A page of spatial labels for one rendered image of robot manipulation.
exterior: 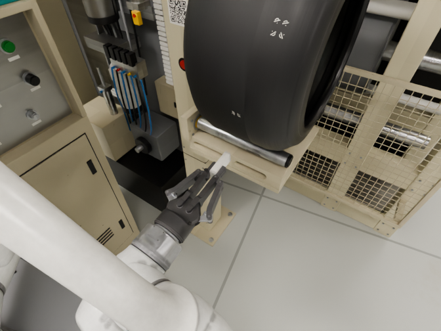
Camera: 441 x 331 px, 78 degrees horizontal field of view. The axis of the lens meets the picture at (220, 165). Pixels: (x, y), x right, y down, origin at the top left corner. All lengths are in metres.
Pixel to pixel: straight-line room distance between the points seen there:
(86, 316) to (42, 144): 0.64
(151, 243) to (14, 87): 0.66
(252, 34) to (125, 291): 0.46
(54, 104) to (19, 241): 0.78
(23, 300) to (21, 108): 0.54
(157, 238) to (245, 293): 1.08
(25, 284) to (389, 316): 1.55
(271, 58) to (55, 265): 0.45
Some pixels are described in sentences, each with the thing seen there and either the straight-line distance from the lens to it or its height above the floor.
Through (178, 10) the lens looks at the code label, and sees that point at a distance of 0.90.
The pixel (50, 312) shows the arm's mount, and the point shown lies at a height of 0.76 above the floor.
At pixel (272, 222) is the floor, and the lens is 1.77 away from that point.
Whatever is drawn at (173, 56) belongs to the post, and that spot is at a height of 1.08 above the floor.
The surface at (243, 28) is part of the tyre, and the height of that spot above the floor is 1.30.
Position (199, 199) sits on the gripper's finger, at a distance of 0.59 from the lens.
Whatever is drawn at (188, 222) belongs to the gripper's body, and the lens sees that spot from 0.58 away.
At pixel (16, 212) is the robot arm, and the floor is 1.27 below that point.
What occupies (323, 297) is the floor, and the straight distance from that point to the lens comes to 1.65.
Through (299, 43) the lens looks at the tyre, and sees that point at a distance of 0.54.
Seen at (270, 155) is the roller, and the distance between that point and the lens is 0.84.
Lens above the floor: 1.50
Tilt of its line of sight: 48 degrees down
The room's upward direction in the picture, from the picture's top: straight up
